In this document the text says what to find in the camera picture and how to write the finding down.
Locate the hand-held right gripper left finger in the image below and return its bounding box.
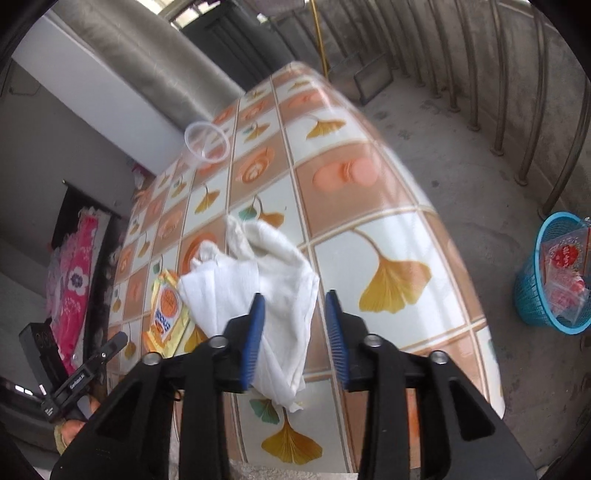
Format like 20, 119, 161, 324
50, 292, 267, 480

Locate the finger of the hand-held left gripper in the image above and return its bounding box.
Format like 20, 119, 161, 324
89, 331, 129, 371

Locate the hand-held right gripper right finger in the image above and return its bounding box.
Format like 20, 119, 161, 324
324, 289, 539, 480

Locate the yellow orange packet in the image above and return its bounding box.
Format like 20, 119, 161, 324
142, 270, 195, 358

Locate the white paper towel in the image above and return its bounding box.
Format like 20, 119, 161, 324
178, 216, 321, 414

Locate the blue mesh wastebasket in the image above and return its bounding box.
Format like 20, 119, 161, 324
513, 211, 591, 335

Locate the person's left hand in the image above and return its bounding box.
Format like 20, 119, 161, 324
54, 401, 102, 456

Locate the pink floral blanket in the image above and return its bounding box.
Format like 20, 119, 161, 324
46, 210, 122, 374

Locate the ginkgo print tablecloth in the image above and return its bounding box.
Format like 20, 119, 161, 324
106, 62, 506, 474

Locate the clear plastic cup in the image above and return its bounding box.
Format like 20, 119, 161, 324
185, 122, 230, 168

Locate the metal dustpan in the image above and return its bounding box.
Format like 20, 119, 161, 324
330, 51, 395, 106

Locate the metal balcony railing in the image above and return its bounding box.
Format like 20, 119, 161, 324
305, 0, 591, 222

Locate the grey curtain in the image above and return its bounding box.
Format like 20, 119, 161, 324
65, 0, 245, 134

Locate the dark grey door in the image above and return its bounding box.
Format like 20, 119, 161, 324
182, 0, 296, 90

